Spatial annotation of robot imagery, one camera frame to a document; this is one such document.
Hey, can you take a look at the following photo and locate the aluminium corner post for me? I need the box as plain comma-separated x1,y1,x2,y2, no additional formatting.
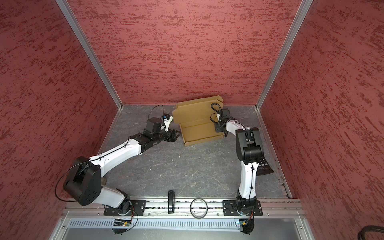
256,0,313,111
56,0,123,110

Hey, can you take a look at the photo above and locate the left aluminium corner post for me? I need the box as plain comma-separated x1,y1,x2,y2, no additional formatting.
56,0,123,110

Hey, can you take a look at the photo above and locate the right aluminium corner post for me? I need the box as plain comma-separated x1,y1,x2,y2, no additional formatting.
256,0,313,111

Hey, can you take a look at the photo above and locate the circuit board connector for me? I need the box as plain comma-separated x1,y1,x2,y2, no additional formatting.
239,219,255,235
112,219,132,235

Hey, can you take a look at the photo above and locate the white perforated cable duct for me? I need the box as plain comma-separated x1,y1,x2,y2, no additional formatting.
67,218,240,232

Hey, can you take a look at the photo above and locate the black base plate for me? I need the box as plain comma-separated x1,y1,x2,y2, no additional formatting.
104,200,147,218
222,200,263,217

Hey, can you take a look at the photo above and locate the right circuit board connector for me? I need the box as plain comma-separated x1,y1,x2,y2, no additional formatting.
239,219,255,235

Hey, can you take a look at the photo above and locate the aluminium frame rail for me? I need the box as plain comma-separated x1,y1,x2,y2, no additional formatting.
60,197,307,219

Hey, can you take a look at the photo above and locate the black handle bar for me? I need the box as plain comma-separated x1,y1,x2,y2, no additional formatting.
168,190,175,214

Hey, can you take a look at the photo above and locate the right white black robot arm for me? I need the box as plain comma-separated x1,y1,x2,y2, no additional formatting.
214,118,264,216

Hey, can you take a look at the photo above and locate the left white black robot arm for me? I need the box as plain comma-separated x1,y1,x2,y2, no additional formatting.
59,114,181,216

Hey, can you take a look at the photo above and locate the left circuit board connector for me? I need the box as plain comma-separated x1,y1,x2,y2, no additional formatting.
112,219,132,235

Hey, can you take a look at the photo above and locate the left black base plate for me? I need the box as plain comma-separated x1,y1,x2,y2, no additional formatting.
104,200,147,218

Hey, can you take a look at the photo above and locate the black calculator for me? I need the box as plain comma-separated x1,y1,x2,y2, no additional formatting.
257,157,274,176

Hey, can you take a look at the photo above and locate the black cable ring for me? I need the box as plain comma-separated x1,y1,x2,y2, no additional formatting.
189,197,209,219

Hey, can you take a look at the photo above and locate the black cable bottom corner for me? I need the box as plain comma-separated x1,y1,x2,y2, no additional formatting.
357,224,384,240

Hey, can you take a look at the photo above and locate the brown cardboard box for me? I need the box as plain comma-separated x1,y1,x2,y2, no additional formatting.
173,96,225,147

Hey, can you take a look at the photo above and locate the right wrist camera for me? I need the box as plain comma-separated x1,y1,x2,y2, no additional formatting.
217,109,231,123

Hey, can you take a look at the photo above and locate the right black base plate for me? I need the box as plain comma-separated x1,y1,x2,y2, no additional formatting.
222,200,263,217

